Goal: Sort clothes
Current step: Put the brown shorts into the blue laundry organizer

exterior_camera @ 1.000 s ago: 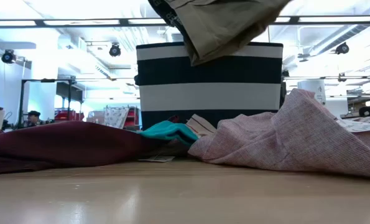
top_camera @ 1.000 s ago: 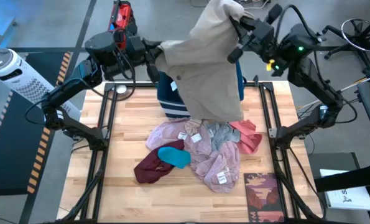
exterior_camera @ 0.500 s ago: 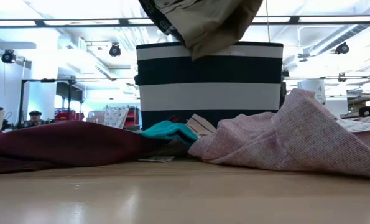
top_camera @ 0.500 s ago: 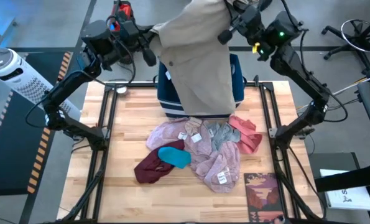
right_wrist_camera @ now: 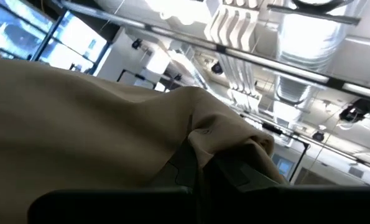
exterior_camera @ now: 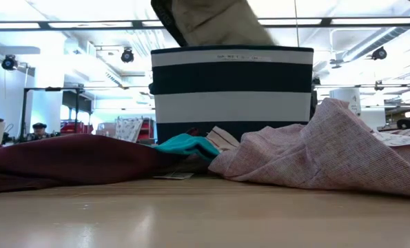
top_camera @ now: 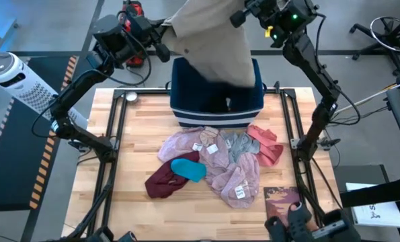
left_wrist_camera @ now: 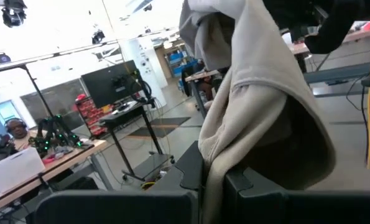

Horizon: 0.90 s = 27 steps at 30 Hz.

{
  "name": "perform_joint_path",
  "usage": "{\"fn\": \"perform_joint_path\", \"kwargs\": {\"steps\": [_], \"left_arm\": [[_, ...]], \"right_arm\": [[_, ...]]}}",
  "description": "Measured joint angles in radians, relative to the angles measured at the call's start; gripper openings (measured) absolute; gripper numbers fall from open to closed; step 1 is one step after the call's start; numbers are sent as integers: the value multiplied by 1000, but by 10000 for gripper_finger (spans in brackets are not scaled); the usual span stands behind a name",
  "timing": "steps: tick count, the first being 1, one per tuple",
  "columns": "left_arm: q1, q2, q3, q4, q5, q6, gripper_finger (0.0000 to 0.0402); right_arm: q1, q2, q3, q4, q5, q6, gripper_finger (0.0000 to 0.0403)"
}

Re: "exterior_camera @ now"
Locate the red storage shelf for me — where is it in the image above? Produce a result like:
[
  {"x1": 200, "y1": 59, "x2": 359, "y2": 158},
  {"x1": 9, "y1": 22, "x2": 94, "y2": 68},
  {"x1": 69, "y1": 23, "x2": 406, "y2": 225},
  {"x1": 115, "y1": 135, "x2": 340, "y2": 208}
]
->
[
  {"x1": 137, "y1": 118, "x2": 156, "y2": 142},
  {"x1": 59, "y1": 120, "x2": 95, "y2": 136}
]

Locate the white cylindrical appliance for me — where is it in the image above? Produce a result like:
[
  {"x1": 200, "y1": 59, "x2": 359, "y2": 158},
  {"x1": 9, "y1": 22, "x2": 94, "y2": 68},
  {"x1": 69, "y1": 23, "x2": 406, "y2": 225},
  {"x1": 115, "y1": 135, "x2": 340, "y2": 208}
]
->
[{"x1": 329, "y1": 87, "x2": 362, "y2": 117}]

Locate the beige red-striped cloth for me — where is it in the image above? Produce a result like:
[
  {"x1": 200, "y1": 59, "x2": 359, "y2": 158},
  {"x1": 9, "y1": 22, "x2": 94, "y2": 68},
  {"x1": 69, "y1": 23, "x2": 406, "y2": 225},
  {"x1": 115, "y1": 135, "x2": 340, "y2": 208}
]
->
[{"x1": 206, "y1": 125, "x2": 242, "y2": 153}]

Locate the black metal stand frame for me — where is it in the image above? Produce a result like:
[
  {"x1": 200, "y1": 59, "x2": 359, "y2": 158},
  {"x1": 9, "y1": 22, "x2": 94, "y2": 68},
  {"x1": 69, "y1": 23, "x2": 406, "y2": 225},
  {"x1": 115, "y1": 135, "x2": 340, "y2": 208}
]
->
[{"x1": 18, "y1": 86, "x2": 85, "y2": 144}]

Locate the white shirt label card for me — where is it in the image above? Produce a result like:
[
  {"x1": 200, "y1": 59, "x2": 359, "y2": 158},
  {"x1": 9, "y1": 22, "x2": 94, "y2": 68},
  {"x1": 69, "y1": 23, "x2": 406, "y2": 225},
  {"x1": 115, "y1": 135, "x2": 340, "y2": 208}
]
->
[{"x1": 373, "y1": 132, "x2": 410, "y2": 147}]

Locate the teal cloth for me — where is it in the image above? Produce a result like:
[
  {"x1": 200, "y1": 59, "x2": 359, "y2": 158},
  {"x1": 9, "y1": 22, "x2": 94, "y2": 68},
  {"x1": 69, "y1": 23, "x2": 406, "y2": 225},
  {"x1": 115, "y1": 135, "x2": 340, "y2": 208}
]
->
[{"x1": 152, "y1": 133, "x2": 222, "y2": 163}]

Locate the navy white striped fabric basket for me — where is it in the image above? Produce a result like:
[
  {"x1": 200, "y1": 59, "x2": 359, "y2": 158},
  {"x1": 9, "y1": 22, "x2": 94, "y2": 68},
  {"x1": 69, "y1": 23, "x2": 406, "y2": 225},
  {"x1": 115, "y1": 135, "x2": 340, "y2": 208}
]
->
[{"x1": 148, "y1": 44, "x2": 315, "y2": 145}]

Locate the white patterned cloth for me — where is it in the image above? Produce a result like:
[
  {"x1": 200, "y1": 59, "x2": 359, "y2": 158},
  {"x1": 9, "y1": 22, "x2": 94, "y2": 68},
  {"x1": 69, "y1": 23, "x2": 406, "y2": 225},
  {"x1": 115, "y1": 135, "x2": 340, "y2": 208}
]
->
[{"x1": 114, "y1": 116, "x2": 145, "y2": 143}]

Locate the person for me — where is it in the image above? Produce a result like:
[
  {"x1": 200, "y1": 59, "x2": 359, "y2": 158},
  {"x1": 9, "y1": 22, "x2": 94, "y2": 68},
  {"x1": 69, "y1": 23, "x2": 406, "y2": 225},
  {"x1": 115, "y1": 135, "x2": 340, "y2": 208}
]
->
[{"x1": 26, "y1": 122, "x2": 53, "y2": 142}]

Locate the black aluminium table frame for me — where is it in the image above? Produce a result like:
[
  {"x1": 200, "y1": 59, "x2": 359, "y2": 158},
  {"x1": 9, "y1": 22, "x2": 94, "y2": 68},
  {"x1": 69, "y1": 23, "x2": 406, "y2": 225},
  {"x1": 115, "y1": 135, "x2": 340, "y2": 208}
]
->
[{"x1": 310, "y1": 77, "x2": 320, "y2": 120}]

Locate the black ceiling spotlight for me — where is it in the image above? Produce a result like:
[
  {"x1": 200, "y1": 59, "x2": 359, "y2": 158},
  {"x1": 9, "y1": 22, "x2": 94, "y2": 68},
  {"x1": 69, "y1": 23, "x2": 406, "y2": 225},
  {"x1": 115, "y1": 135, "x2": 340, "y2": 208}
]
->
[
  {"x1": 1, "y1": 54, "x2": 20, "y2": 72},
  {"x1": 121, "y1": 48, "x2": 135, "y2": 64},
  {"x1": 371, "y1": 46, "x2": 389, "y2": 61}
]

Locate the khaki garment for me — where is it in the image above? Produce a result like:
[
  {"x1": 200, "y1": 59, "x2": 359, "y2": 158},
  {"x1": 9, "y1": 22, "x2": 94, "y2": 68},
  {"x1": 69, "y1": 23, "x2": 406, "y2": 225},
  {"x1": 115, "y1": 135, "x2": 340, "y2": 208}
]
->
[{"x1": 171, "y1": 0, "x2": 278, "y2": 48}]

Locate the lilac linen shirt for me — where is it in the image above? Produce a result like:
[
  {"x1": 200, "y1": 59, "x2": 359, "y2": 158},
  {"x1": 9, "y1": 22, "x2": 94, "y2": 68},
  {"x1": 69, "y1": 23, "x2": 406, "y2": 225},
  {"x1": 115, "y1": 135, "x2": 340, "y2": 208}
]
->
[{"x1": 207, "y1": 97, "x2": 410, "y2": 200}]

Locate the maroon garment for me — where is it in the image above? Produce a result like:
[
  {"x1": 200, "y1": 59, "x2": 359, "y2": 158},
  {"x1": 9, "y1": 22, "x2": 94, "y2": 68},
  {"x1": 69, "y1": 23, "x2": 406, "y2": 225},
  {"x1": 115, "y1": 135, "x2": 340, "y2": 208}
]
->
[{"x1": 0, "y1": 133, "x2": 211, "y2": 194}]

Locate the white paper garment tag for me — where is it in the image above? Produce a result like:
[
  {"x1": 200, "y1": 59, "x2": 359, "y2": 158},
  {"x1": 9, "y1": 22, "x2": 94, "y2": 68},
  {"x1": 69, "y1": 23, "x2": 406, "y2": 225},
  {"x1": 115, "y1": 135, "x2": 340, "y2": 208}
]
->
[{"x1": 152, "y1": 172, "x2": 195, "y2": 181}]

